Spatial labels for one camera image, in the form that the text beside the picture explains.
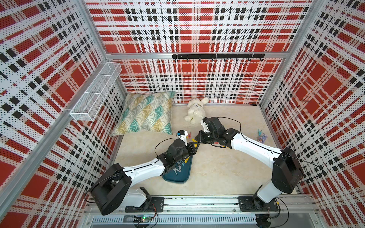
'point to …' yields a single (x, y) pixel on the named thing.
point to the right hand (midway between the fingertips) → (197, 138)
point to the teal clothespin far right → (259, 132)
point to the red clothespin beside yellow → (189, 135)
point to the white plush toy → (196, 110)
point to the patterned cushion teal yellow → (150, 112)
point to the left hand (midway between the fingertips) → (201, 144)
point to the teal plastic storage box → (182, 176)
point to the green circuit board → (142, 219)
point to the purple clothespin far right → (264, 137)
